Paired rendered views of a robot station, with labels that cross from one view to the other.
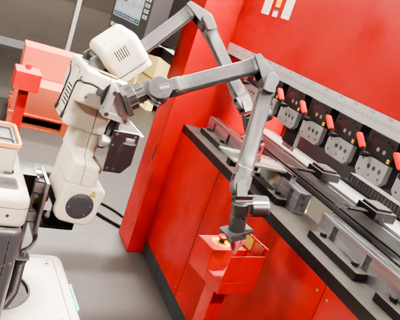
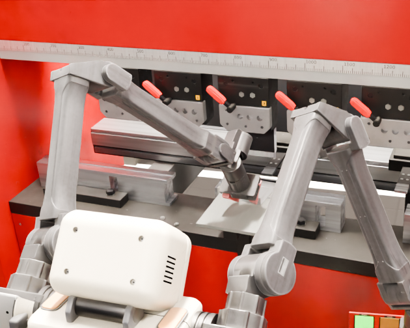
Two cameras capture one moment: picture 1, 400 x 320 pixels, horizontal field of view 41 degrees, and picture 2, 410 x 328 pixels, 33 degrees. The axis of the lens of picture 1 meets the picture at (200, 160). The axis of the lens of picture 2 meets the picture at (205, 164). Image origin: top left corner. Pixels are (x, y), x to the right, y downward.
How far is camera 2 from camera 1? 1.45 m
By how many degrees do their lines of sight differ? 38
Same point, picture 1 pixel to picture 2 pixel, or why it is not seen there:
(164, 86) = (282, 266)
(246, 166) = (401, 263)
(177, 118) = not seen: outside the picture
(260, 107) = (362, 174)
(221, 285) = not seen: outside the picture
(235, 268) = not seen: outside the picture
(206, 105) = (17, 152)
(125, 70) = (178, 285)
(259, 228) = (327, 283)
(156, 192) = not seen: hidden behind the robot
